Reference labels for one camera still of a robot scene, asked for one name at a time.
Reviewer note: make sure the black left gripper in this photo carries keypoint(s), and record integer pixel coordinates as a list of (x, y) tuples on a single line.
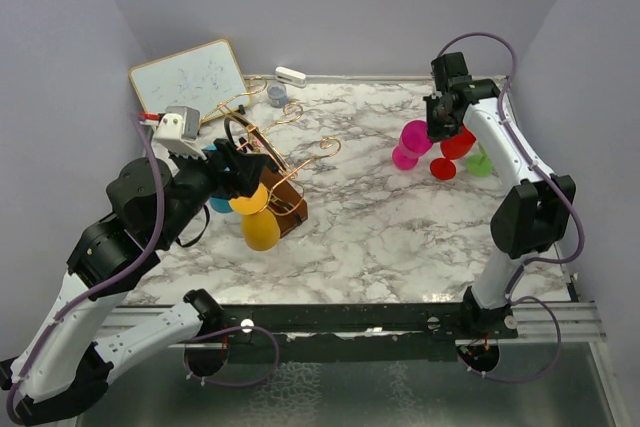
[(246, 170)]

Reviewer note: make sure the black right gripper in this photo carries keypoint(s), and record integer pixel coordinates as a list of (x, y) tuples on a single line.
[(435, 131)]

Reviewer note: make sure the pink wine glass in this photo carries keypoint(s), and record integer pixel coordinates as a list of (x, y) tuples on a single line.
[(412, 145)]

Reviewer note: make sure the blue wine glass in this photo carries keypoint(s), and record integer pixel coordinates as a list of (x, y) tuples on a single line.
[(219, 204)]

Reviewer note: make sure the red wine glass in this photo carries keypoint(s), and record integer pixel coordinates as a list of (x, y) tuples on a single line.
[(444, 168)]

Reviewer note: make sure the green wine glass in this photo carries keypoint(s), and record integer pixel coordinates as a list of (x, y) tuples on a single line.
[(479, 164)]

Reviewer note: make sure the yellow wine glass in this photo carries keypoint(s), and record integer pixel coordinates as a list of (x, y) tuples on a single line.
[(259, 226)]

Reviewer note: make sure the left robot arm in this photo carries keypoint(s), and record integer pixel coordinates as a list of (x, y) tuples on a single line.
[(66, 369)]

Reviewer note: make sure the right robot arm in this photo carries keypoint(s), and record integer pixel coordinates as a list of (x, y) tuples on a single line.
[(534, 212)]

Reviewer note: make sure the gold framed whiteboard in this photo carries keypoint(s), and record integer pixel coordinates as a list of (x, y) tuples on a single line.
[(200, 77)]

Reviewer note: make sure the gold wire glass rack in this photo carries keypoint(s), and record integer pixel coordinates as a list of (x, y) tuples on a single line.
[(286, 192)]

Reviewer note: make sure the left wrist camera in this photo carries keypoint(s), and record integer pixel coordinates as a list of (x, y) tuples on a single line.
[(176, 129)]

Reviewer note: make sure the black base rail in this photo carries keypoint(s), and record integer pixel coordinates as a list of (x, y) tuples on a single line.
[(330, 333)]

